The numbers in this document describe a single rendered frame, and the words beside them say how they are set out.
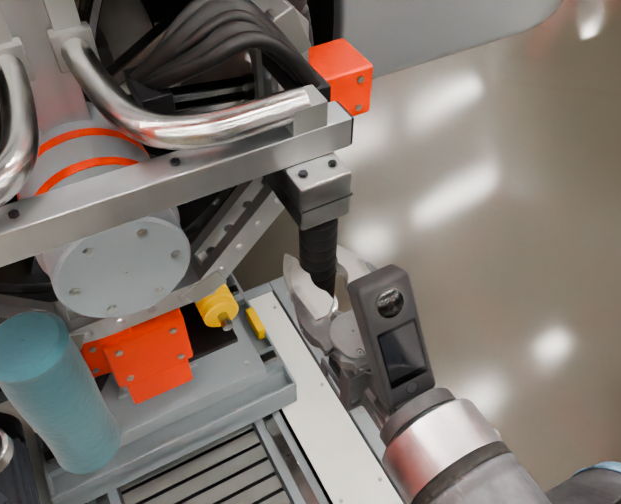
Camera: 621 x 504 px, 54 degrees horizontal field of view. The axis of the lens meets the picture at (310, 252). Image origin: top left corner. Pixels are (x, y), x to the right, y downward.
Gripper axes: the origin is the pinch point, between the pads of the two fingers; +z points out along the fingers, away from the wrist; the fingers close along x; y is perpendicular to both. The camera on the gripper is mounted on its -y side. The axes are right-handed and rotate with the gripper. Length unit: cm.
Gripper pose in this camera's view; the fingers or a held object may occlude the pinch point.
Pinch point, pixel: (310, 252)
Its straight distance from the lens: 60.5
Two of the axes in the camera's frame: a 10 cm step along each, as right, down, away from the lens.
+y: 0.0, 6.6, 7.5
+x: 8.8, -3.6, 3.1
